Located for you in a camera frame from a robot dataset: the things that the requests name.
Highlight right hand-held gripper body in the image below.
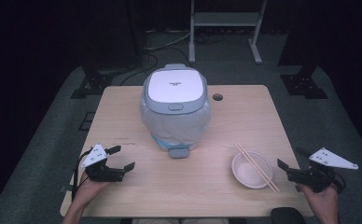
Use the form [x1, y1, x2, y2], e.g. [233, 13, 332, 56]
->
[285, 147, 359, 194]

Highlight pale pink round bowl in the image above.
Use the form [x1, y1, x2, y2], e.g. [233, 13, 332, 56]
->
[230, 150, 274, 189]

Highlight person's right hand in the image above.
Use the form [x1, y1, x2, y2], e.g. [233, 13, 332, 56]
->
[299, 184, 341, 213]

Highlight black floor cable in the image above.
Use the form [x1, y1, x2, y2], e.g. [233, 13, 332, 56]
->
[118, 51, 159, 87]

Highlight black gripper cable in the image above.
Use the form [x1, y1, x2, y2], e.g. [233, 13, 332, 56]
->
[71, 148, 93, 202]
[333, 172, 347, 194]

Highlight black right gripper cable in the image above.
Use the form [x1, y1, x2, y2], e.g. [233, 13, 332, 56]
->
[333, 172, 347, 194]

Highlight black stand base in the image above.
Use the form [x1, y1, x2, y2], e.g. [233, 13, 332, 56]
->
[280, 64, 328, 100]
[70, 64, 116, 100]

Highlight white metal stand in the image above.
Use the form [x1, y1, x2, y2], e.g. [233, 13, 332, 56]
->
[188, 0, 269, 65]

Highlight grey floor cables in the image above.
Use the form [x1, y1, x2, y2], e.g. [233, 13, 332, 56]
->
[145, 28, 192, 52]

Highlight wooden chopstick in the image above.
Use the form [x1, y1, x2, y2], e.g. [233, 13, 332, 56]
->
[237, 142, 281, 192]
[234, 143, 277, 193]

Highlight black chair armrest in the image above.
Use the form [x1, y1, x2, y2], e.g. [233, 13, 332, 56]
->
[270, 206, 308, 224]

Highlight person's left hand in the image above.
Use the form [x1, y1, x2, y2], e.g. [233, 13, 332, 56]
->
[76, 173, 114, 203]

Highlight dark floor outlet box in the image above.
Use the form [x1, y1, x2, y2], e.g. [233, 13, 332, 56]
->
[78, 111, 96, 132]

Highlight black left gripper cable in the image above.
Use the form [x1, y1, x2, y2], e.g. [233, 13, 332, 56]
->
[71, 148, 93, 202]

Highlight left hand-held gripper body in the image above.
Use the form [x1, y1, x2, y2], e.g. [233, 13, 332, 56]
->
[80, 143, 126, 183]

